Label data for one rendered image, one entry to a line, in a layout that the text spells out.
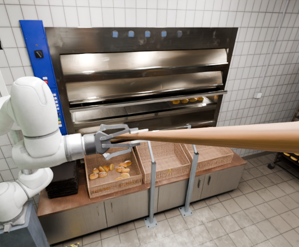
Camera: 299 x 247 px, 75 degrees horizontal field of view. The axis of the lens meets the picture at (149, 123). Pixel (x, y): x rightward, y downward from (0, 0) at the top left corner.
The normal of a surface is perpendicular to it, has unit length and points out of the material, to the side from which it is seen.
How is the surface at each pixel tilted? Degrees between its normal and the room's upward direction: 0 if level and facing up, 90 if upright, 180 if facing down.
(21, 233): 90
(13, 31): 90
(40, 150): 77
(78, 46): 90
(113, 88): 70
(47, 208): 0
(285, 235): 0
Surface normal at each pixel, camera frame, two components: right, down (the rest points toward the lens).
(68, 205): 0.03, -0.87
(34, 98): 0.51, 0.11
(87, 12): 0.33, 0.48
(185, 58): 0.32, 0.15
